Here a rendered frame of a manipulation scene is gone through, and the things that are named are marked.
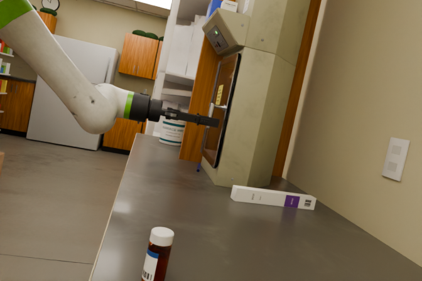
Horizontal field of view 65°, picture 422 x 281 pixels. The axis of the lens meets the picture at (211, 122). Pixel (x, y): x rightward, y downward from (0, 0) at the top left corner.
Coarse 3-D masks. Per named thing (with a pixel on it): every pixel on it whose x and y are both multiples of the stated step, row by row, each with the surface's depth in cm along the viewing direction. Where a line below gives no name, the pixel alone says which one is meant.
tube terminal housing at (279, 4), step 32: (256, 0) 109; (288, 0) 111; (256, 32) 110; (288, 32) 116; (256, 64) 110; (288, 64) 122; (256, 96) 112; (288, 96) 128; (256, 128) 112; (224, 160) 112; (256, 160) 116
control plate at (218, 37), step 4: (212, 28) 123; (216, 28) 118; (208, 32) 130; (212, 32) 126; (208, 36) 134; (212, 36) 129; (216, 36) 125; (220, 36) 120; (212, 40) 133; (216, 40) 128; (220, 40) 123; (224, 40) 118; (220, 44) 126; (224, 44) 121; (216, 48) 135; (220, 48) 129; (224, 48) 125
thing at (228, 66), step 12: (228, 60) 124; (228, 72) 120; (216, 84) 138; (228, 84) 116; (216, 96) 133; (228, 96) 112; (216, 108) 128; (228, 108) 111; (216, 132) 120; (204, 144) 138; (216, 144) 116; (204, 156) 133; (216, 156) 112
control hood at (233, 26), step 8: (216, 16) 111; (224, 16) 107; (232, 16) 108; (240, 16) 108; (248, 16) 109; (208, 24) 125; (216, 24) 116; (224, 24) 108; (232, 24) 108; (240, 24) 108; (248, 24) 109; (224, 32) 113; (232, 32) 108; (240, 32) 109; (232, 40) 110; (240, 40) 109; (232, 48) 117
